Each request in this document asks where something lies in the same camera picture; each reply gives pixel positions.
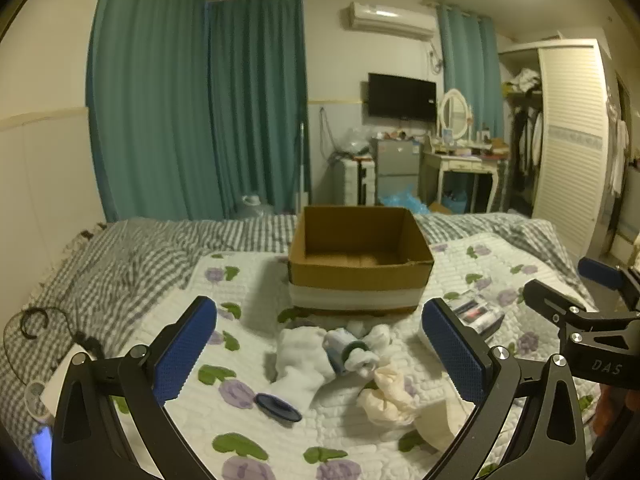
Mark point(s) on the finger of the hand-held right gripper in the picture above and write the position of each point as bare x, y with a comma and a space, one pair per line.
550, 302
602, 272

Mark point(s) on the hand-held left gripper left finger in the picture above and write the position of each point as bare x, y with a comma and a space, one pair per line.
185, 355

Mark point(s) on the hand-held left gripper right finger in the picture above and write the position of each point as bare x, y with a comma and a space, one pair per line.
452, 355

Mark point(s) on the floral tissue pack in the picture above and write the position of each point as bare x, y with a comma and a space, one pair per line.
475, 312

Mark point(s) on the beige cloth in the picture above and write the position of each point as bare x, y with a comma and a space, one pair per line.
440, 425

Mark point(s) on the cream socks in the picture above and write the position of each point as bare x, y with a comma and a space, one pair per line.
387, 397

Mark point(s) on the long white sock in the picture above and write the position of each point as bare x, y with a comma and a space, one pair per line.
300, 365

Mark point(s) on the white blue sock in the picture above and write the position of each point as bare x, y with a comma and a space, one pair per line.
336, 349

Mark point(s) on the cardboard box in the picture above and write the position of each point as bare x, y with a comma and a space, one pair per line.
360, 277

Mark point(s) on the person's right hand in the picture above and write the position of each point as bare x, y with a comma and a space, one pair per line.
607, 412

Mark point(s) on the white floral quilt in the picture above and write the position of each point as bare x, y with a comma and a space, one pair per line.
260, 285

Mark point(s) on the dark blue round lid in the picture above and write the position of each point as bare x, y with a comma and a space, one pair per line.
277, 407

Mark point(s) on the white louvred wardrobe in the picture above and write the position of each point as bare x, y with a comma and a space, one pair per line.
575, 150

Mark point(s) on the blue plastic basket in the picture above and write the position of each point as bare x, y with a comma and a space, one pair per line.
457, 202

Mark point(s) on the hanging clothes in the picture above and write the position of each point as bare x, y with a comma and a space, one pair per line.
525, 145

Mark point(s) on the clear water jug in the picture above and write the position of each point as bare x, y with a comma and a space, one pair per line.
252, 207

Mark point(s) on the blue plastic bags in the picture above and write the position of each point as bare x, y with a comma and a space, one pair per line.
402, 200

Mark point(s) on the white dressing table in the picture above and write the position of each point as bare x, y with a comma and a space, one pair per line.
457, 162

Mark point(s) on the lit phone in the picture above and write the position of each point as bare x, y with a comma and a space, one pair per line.
42, 447

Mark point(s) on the dressing table clutter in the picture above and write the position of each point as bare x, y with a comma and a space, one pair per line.
467, 147

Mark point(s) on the grey mini fridge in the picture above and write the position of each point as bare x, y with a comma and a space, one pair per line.
397, 170

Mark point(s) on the white suitcase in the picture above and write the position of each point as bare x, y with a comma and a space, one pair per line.
347, 182

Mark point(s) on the pile of folded clothes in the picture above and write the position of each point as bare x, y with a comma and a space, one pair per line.
525, 80

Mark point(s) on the white oval mirror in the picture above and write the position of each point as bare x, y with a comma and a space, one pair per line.
454, 112

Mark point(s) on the white mop pole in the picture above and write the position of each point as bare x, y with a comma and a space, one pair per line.
303, 170

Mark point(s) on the clear plastic bag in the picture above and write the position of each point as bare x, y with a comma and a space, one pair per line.
352, 142

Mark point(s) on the narrow teal curtain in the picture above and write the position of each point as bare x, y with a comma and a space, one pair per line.
467, 65

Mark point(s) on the wide teal curtain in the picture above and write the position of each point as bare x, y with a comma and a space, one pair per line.
145, 110

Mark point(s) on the teal corner curtain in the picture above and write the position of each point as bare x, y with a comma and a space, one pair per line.
260, 100

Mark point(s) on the white air conditioner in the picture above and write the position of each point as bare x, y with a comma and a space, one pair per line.
387, 17

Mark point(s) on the black wall television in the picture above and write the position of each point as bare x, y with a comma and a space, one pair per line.
400, 96

